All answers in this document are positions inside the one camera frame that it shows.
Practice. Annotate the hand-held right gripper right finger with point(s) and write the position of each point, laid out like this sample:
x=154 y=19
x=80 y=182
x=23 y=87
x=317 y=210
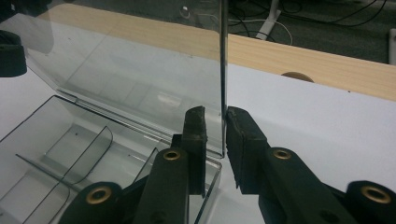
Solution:
x=267 y=174

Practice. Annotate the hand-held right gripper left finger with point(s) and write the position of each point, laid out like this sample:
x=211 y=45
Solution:
x=177 y=174

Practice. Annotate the clear plastic compartment box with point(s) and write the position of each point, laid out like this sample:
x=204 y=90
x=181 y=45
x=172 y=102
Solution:
x=124 y=77

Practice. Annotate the light wooden table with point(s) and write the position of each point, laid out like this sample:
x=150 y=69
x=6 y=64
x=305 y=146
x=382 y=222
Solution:
x=311 y=65

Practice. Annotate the small white round object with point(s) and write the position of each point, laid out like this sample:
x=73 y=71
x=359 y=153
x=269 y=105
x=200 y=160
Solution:
x=185 y=11

